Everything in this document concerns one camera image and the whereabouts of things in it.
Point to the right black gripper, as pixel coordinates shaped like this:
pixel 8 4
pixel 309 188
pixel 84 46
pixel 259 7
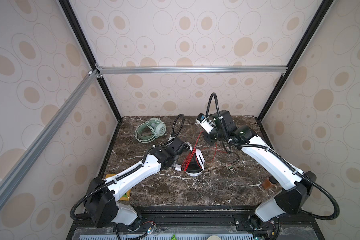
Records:
pixel 208 140

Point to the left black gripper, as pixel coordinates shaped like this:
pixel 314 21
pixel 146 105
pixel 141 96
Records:
pixel 177 158

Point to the mint green headphones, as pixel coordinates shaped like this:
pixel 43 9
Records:
pixel 156 127

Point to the white black red headphones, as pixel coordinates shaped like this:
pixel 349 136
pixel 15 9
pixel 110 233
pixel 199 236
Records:
pixel 194 163

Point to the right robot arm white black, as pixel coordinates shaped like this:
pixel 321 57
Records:
pixel 296 184

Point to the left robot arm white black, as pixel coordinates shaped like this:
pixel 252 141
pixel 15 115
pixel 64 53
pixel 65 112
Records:
pixel 101 202

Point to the yellow green snack bag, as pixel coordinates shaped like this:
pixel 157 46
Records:
pixel 126 196

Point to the amber bottle black cap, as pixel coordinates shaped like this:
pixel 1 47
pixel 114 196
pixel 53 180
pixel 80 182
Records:
pixel 269 182

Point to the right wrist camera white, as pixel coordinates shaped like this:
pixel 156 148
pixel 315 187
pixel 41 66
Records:
pixel 205 123

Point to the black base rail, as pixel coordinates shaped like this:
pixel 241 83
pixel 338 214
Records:
pixel 201 223

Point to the horizontal aluminium frame bar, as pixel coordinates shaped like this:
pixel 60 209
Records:
pixel 193 69

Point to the left diagonal aluminium frame bar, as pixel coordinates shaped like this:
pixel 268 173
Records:
pixel 22 167

